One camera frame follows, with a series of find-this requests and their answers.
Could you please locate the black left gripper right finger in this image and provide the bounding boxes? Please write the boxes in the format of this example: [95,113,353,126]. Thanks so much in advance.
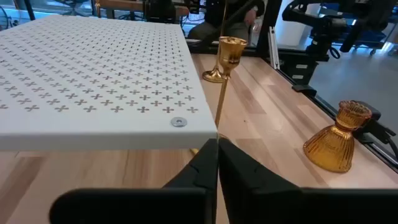
[218,138,398,224]

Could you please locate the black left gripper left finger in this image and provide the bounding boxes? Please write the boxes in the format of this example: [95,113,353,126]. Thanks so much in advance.
[49,138,218,224]

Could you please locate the amber ribbed glass candle holder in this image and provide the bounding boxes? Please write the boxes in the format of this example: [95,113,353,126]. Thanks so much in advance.
[303,100,373,174]

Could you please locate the tall brass candlestick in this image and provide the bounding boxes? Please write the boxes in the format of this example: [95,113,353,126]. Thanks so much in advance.
[202,0,230,84]

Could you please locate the short brass candlestick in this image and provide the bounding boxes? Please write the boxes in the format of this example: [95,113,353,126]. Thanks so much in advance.
[190,36,249,156]

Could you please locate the silver shelf screw washer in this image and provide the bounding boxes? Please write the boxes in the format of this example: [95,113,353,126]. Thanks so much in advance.
[170,116,188,128]

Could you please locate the black table edge clip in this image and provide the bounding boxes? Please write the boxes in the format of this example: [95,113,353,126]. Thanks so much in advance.
[291,84,318,97]

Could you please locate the black control box white labels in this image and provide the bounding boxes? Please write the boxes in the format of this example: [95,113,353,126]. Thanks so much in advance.
[279,58,320,86]

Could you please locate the white perforated metal shelf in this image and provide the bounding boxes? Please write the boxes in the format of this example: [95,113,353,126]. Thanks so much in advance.
[0,14,218,152]

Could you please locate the white building column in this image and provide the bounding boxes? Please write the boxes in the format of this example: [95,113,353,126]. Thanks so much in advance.
[275,0,312,47]

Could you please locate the blue bin cart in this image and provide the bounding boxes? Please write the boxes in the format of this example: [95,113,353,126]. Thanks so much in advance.
[338,27,392,57]

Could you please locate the person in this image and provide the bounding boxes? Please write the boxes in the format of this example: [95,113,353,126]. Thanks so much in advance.
[188,0,266,41]

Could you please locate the person's hand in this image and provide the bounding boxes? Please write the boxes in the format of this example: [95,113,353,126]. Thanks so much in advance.
[244,9,257,26]

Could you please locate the black camera cable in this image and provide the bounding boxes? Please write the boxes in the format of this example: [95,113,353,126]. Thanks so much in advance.
[384,136,398,159]

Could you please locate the silver aluminium frame bracket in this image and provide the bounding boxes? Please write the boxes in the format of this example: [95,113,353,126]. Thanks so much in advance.
[269,26,280,70]

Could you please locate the black aluminium table frame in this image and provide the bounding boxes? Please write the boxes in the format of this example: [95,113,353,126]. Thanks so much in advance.
[186,0,398,174]

